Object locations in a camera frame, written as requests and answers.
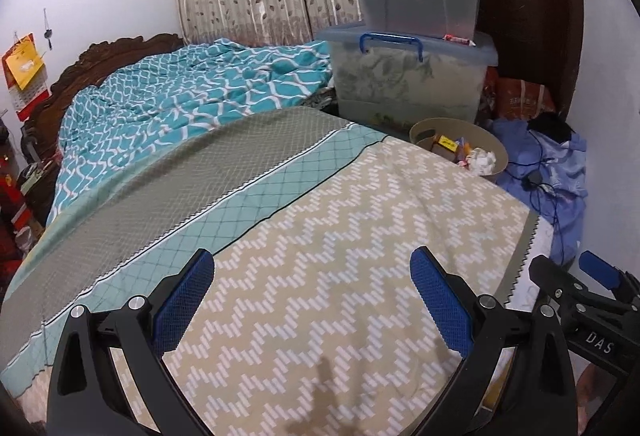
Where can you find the dark wooden wardrobe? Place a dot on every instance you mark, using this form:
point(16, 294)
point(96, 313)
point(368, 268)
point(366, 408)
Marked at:
point(530, 16)

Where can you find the beige zigzag blanket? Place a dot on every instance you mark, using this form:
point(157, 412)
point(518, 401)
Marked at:
point(325, 266)

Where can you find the red yellow wall calendar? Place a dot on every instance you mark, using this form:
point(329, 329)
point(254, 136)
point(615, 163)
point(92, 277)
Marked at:
point(22, 66)

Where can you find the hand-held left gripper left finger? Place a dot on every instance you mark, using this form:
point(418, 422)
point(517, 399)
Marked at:
point(185, 301)

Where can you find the red white packet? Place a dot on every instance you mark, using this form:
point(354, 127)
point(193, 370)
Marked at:
point(457, 39)

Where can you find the orange bag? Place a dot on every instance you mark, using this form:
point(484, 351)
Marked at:
point(520, 98)

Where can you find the person's right hand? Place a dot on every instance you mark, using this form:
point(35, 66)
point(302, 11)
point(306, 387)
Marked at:
point(597, 391)

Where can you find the yellow brown box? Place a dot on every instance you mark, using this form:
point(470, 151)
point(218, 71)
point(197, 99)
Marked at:
point(445, 145)

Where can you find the teal patterned blanket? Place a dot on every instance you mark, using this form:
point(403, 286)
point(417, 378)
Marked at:
point(175, 86)

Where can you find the beige round bin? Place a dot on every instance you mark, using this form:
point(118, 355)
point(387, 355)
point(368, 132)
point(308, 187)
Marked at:
point(480, 128)

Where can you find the black pouch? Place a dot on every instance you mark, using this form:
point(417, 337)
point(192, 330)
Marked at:
point(550, 126)

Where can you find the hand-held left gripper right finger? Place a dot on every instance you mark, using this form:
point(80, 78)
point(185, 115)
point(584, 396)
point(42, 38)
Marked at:
point(440, 306)

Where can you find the carved wooden headboard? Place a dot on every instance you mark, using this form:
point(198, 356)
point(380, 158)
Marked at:
point(100, 56)

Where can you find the hanging keys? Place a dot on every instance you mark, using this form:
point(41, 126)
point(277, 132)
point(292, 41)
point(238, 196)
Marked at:
point(48, 35)

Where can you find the red box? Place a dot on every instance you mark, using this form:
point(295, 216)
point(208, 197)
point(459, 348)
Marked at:
point(12, 211)

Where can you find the blue cloth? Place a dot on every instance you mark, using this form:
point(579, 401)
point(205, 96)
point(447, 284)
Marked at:
point(515, 138)

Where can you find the crumpled white paper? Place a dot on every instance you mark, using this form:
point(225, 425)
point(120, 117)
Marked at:
point(482, 160)

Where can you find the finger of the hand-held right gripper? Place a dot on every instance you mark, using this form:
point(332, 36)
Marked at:
point(600, 266)
point(555, 273)

